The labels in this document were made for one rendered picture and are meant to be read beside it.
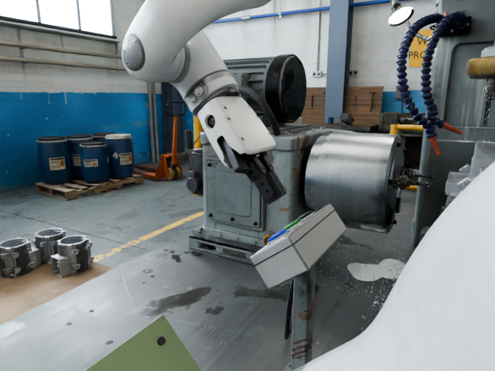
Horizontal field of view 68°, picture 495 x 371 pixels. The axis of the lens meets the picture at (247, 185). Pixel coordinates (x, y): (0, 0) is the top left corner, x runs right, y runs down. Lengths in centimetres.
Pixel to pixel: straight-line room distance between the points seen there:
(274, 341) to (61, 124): 592
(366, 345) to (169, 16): 43
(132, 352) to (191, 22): 38
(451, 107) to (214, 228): 75
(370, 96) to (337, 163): 513
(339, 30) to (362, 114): 129
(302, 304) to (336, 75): 558
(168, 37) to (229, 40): 681
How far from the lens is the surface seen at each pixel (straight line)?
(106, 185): 541
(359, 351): 18
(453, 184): 91
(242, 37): 717
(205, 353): 74
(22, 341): 88
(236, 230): 104
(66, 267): 267
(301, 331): 61
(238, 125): 53
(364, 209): 90
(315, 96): 625
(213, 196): 104
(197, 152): 109
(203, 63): 57
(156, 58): 52
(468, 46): 120
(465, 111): 119
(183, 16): 50
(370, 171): 88
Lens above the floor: 125
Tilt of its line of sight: 13 degrees down
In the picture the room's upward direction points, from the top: straight up
